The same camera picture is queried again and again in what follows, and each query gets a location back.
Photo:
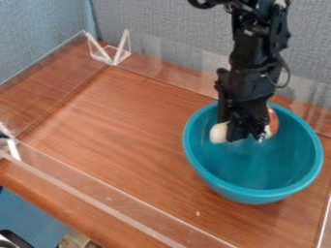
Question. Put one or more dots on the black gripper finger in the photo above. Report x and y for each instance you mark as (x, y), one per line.
(223, 110)
(238, 127)

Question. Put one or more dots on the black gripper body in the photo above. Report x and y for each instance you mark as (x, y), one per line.
(249, 83)

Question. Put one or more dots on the white mushroom with red cap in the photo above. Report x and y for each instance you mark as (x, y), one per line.
(262, 130)

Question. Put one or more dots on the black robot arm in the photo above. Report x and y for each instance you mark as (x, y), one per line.
(254, 15)

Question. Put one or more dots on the blue plastic bowl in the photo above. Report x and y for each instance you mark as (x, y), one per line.
(250, 171)

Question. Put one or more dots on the clear acrylic back barrier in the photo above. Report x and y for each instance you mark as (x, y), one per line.
(188, 67)

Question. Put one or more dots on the clear acrylic barrier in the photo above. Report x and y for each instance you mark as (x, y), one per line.
(188, 67)
(36, 175)

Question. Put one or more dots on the clear acrylic front barrier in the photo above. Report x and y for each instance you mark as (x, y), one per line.
(36, 175)

